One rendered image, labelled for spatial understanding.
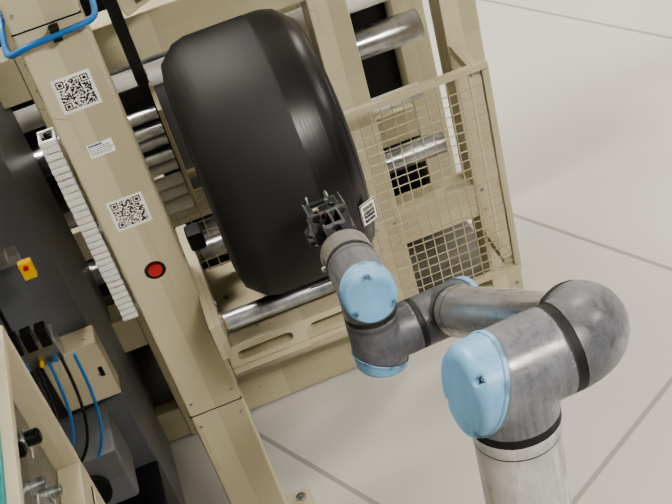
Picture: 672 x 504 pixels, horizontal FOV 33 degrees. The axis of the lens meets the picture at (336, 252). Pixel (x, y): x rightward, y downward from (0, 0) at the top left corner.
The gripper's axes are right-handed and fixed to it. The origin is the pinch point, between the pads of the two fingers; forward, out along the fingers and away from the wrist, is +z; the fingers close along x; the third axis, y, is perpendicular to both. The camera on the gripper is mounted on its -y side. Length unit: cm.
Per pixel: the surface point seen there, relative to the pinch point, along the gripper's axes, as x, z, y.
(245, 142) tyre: 8.3, 8.4, 14.5
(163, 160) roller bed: 25, 65, -9
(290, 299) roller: 9.6, 20.3, -29.6
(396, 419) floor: -10, 70, -115
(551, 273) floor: -77, 104, -111
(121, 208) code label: 35.4, 23.7, 3.3
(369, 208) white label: -10.4, 6.3, -7.2
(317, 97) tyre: -7.6, 11.1, 16.8
